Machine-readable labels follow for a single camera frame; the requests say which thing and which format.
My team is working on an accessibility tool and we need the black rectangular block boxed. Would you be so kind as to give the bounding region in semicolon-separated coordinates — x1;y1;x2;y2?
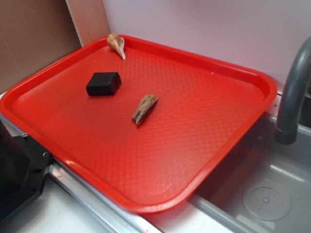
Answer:
86;72;121;96

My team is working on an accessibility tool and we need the brown wood piece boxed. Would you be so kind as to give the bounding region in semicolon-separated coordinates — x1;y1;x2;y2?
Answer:
132;95;158;125

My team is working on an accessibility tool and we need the red plastic tray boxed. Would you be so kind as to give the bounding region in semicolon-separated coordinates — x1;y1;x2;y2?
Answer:
0;36;277;214

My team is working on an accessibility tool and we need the beige conch seashell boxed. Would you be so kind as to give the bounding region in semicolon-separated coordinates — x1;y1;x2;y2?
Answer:
107;33;126;60

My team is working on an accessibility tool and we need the grey toy sink basin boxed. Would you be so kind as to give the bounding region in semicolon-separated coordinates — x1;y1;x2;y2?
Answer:
148;114;311;233

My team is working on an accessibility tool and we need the grey sink faucet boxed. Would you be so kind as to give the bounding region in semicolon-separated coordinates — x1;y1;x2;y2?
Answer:
275;38;311;144

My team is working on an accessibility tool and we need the brown cardboard panel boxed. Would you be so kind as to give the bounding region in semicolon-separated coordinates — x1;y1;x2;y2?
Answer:
0;0;110;93

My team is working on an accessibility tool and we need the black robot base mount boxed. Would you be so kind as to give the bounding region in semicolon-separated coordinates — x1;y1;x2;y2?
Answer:
0;123;52;224

